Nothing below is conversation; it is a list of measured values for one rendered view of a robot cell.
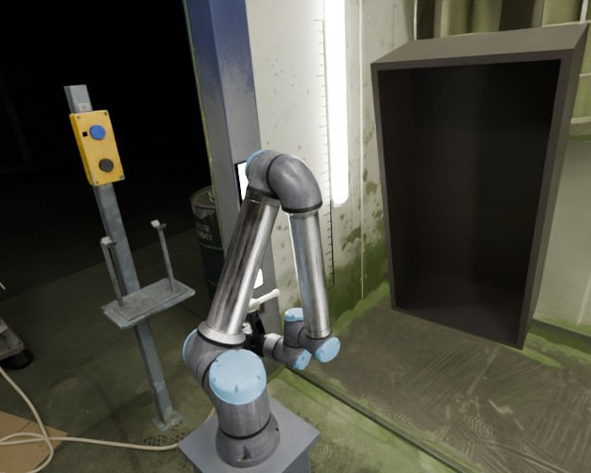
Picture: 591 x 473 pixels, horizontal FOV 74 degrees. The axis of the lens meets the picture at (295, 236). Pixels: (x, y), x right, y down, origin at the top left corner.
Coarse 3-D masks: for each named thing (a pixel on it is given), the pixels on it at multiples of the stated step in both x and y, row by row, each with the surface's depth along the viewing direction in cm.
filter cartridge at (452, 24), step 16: (448, 0) 228; (464, 0) 222; (480, 0) 220; (496, 0) 221; (448, 16) 231; (464, 16) 224; (480, 16) 223; (496, 16) 225; (448, 32) 234; (464, 32) 227; (480, 32) 225
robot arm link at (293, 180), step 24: (288, 168) 103; (288, 192) 103; (312, 192) 103; (288, 216) 109; (312, 216) 107; (312, 240) 109; (312, 264) 112; (312, 288) 116; (312, 312) 120; (312, 336) 124
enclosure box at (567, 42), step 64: (384, 64) 136; (448, 64) 124; (512, 64) 144; (576, 64) 118; (384, 128) 157; (448, 128) 170; (512, 128) 156; (384, 192) 166; (448, 192) 187; (512, 192) 170; (448, 256) 207; (512, 256) 186; (448, 320) 190; (512, 320) 182
